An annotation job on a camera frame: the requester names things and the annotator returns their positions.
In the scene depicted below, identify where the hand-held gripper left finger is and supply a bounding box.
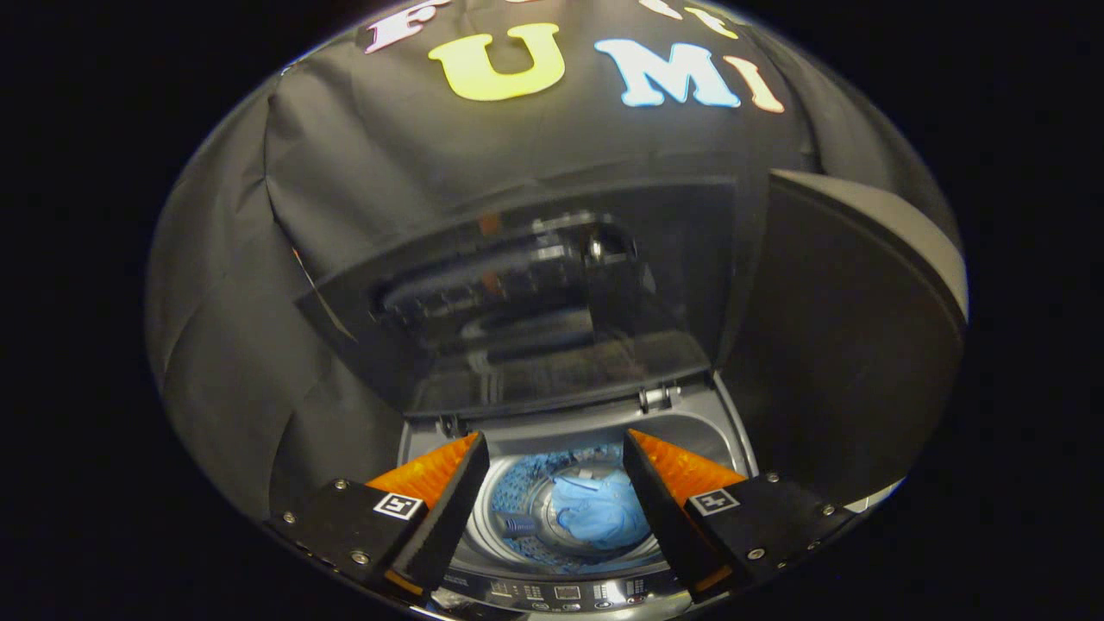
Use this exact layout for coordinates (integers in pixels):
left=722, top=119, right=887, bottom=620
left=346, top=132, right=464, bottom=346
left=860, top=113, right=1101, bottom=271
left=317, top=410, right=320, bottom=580
left=267, top=431, right=491, bottom=603

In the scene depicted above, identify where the dark washing machine lid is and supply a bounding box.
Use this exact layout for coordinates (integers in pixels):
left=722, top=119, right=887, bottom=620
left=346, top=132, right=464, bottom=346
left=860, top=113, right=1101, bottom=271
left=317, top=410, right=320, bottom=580
left=293, top=177, right=744, bottom=425

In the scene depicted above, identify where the grey cabinet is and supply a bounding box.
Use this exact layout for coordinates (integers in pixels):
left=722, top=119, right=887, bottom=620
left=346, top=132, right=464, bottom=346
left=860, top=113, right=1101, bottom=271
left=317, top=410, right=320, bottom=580
left=720, top=168, right=969, bottom=511

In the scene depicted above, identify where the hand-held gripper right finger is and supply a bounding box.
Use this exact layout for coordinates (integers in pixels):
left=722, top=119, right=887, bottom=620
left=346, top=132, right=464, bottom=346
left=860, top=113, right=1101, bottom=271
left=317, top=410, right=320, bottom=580
left=623, top=429, right=850, bottom=605

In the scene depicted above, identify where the light blue shirt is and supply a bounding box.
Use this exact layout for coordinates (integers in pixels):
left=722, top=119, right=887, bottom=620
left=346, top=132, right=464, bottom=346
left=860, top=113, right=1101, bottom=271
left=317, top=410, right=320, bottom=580
left=550, top=466, right=653, bottom=551

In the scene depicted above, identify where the black backdrop cloth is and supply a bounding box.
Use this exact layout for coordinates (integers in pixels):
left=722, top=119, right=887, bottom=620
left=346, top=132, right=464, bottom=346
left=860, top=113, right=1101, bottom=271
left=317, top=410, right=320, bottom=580
left=145, top=0, right=963, bottom=518

